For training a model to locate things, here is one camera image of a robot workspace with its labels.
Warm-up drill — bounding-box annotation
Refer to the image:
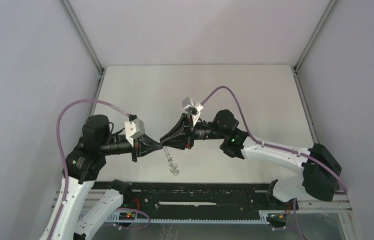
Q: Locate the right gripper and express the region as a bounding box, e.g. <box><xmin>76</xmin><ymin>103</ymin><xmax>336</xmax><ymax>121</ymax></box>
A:
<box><xmin>160</xmin><ymin>114</ymin><xmax>226</xmax><ymax>152</ymax></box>

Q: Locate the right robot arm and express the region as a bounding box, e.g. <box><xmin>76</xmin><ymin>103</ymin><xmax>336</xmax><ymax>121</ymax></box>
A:
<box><xmin>160</xmin><ymin>109</ymin><xmax>342</xmax><ymax>209</ymax></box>

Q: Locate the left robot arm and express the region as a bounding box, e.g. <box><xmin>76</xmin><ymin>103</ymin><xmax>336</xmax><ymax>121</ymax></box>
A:
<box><xmin>41</xmin><ymin>114</ymin><xmax>163</xmax><ymax>240</ymax></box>

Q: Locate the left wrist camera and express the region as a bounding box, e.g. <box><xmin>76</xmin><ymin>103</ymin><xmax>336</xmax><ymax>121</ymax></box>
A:
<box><xmin>124</xmin><ymin>118</ymin><xmax>145</xmax><ymax>139</ymax></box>

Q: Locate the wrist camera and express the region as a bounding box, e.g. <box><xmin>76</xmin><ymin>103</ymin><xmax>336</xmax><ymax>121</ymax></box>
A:
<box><xmin>124</xmin><ymin>118</ymin><xmax>145</xmax><ymax>139</ymax></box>
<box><xmin>182</xmin><ymin>97</ymin><xmax>203</xmax><ymax>116</ymax></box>

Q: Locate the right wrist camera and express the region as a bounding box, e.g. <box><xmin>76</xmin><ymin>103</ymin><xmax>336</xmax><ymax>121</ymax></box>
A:
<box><xmin>182</xmin><ymin>97</ymin><xmax>203</xmax><ymax>116</ymax></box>

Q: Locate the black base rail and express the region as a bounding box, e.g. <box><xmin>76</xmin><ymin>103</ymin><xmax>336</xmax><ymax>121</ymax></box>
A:
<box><xmin>90</xmin><ymin>181</ymin><xmax>302</xmax><ymax>222</ymax></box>

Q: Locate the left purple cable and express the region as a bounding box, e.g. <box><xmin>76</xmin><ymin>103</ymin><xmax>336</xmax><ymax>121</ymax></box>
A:
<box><xmin>46</xmin><ymin>99</ymin><xmax>138</xmax><ymax>240</ymax></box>

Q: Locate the purple cable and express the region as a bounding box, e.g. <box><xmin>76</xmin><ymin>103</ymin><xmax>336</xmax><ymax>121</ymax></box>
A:
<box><xmin>201</xmin><ymin>85</ymin><xmax>349</xmax><ymax>195</ymax></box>
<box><xmin>46</xmin><ymin>99</ymin><xmax>138</xmax><ymax>240</ymax></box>

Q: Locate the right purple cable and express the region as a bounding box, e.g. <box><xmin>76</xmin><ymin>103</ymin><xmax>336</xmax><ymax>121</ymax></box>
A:
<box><xmin>201</xmin><ymin>85</ymin><xmax>349</xmax><ymax>195</ymax></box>

